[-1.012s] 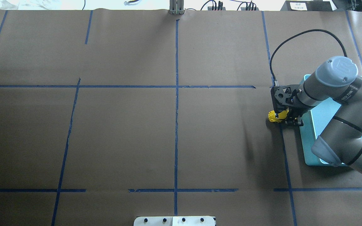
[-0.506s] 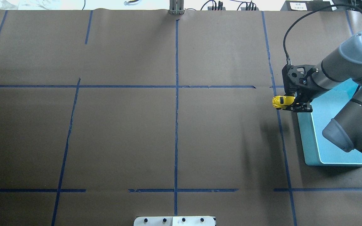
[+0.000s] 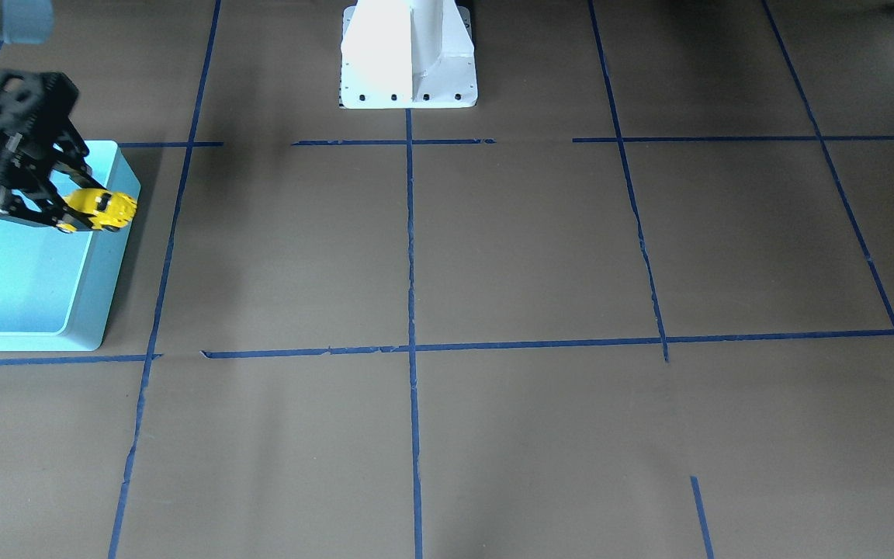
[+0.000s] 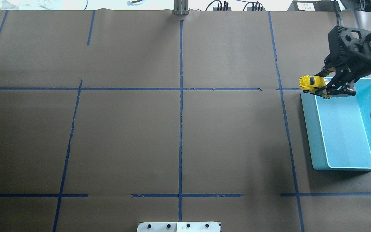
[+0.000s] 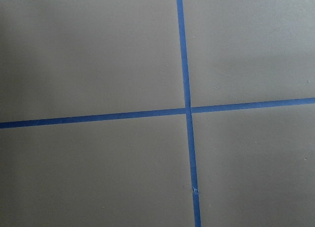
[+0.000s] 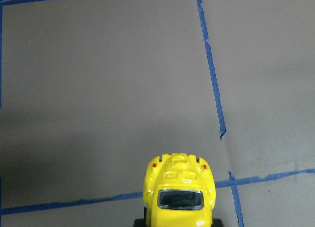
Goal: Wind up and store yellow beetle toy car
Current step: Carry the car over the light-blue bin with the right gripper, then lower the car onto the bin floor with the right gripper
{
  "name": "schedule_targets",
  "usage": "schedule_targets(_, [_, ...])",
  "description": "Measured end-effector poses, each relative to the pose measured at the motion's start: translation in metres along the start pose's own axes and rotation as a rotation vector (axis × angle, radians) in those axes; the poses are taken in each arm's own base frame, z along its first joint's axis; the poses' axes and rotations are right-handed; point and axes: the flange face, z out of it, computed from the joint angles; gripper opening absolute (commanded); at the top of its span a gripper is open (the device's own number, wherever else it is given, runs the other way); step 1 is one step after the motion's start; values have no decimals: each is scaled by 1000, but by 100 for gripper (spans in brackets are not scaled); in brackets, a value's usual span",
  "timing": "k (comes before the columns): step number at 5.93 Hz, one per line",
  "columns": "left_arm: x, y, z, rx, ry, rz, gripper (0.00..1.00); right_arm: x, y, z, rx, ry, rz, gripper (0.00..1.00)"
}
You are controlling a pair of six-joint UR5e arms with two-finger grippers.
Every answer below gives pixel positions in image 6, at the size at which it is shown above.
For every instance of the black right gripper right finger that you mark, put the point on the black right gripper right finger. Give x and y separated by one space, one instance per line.
218 222

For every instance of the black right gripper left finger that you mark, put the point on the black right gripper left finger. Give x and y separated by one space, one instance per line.
139 223

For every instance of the yellow beetle toy car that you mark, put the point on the yellow beetle toy car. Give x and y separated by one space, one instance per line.
178 191

